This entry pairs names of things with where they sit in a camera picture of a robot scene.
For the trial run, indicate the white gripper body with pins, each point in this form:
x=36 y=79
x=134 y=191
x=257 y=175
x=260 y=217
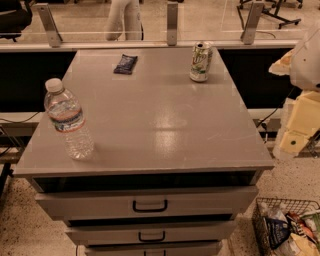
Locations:
x=307 y=65

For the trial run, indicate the drawer with black handle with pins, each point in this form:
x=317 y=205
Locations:
x=151 y=233
x=167 y=249
x=98 y=205

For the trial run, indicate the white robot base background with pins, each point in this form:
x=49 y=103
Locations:
x=124 y=18

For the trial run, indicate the black chair base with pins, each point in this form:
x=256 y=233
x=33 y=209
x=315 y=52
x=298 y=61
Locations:
x=272 y=11

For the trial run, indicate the yellow snack bag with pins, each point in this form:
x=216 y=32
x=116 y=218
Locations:
x=299 y=246

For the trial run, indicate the clear plastic water bottle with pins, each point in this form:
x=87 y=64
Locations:
x=66 y=115

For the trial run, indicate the metal bracket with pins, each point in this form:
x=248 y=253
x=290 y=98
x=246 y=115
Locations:
x=253 y=18
x=53 y=36
x=172 y=19

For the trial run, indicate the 7up soda can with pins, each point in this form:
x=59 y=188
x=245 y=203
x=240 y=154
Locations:
x=201 y=61

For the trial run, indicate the top drawer with black handle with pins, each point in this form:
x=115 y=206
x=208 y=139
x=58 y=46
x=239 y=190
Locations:
x=98 y=205

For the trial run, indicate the dark blue chip bag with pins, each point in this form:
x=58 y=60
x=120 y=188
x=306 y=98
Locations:
x=278 y=231

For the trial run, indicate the dark blue snack packet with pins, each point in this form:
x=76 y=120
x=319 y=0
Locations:
x=126 y=65

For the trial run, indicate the bottom drawer with black handle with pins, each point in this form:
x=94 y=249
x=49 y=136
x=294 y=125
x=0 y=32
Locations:
x=167 y=249

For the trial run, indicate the left metal bracket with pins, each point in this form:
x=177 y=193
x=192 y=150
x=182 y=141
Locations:
x=53 y=36

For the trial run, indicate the wire mesh basket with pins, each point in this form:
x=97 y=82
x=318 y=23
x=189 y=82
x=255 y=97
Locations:
x=259 y=223

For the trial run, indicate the black office chair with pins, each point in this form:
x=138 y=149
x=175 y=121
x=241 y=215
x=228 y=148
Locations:
x=15 y=16

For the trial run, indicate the red snack bag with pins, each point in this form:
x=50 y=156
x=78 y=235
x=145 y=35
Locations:
x=298 y=226

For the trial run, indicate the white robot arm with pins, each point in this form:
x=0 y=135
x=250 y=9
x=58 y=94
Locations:
x=305 y=74

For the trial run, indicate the middle drawer with black handle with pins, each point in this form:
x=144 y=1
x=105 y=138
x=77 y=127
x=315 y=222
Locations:
x=151 y=233

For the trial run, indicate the right metal bracket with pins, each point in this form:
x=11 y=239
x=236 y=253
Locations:
x=253 y=18

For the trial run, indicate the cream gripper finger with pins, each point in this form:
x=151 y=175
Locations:
x=283 y=65

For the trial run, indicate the grey drawer cabinet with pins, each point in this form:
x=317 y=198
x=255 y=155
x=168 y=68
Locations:
x=154 y=129

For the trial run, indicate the middle metal bracket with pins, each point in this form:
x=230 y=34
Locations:
x=172 y=19

